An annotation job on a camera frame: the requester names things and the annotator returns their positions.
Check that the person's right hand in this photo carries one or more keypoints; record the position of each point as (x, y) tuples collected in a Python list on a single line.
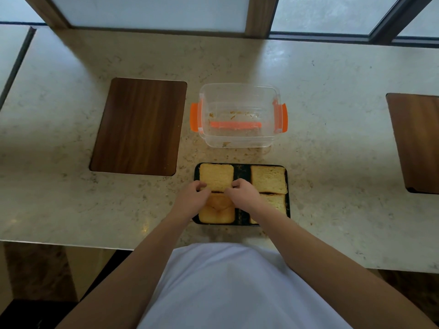
[(247, 198)]

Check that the person's left hand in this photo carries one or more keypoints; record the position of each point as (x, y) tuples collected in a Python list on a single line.
[(188, 202)]

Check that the dark green tray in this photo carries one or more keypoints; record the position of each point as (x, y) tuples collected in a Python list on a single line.
[(242, 172)]

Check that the yellow bread slice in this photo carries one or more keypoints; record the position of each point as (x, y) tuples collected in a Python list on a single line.
[(269, 179), (219, 214), (216, 174), (276, 202)]

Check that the clear container with orange clips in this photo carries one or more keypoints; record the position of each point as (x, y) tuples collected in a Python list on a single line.
[(240, 99)]

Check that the person's left forearm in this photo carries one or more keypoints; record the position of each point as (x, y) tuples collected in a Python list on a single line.
[(127, 277)]

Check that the person's right forearm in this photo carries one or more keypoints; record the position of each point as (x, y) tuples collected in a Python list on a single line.
[(336, 274)]

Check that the brown wooden inlay panel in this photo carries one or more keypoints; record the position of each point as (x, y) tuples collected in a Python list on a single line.
[(140, 126), (418, 143)]

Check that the white shirt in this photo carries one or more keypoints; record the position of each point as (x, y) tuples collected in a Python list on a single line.
[(240, 291)]

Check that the wooden window post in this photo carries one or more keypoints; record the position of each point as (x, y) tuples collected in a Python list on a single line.
[(46, 11), (260, 17)]

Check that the dark metal window frame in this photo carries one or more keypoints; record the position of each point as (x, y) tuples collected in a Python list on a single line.
[(398, 17)]

